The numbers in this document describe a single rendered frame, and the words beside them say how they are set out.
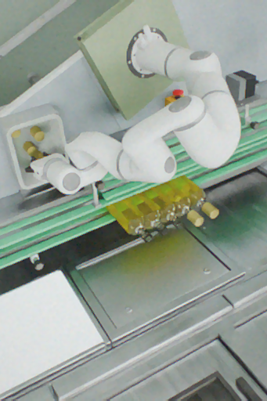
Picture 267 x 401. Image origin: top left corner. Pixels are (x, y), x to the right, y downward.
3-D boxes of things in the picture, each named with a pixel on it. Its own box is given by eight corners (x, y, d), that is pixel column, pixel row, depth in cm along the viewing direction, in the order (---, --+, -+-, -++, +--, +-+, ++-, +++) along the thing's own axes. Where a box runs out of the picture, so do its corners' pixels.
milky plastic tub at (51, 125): (13, 179, 147) (22, 192, 140) (-3, 118, 133) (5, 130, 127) (61, 162, 152) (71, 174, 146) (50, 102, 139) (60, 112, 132)
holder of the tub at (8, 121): (17, 191, 150) (24, 203, 145) (-3, 118, 134) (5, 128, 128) (63, 174, 156) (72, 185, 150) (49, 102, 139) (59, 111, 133)
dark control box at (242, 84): (223, 94, 172) (238, 101, 166) (225, 74, 167) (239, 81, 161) (239, 88, 175) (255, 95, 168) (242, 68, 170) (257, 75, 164)
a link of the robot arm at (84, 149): (149, 166, 112) (97, 164, 128) (125, 124, 106) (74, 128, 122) (129, 188, 108) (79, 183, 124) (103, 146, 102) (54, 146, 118)
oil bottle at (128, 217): (102, 204, 154) (132, 240, 138) (100, 192, 150) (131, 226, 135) (116, 199, 155) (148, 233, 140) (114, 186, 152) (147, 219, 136)
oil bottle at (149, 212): (117, 199, 156) (149, 233, 140) (115, 186, 152) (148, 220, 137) (130, 193, 157) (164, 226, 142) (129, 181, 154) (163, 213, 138)
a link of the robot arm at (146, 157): (164, 141, 115) (135, 96, 107) (234, 139, 98) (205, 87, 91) (131, 188, 109) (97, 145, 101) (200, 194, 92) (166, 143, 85)
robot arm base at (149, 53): (120, 38, 132) (149, 48, 121) (153, 15, 134) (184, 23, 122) (139, 81, 142) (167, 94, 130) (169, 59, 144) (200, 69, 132)
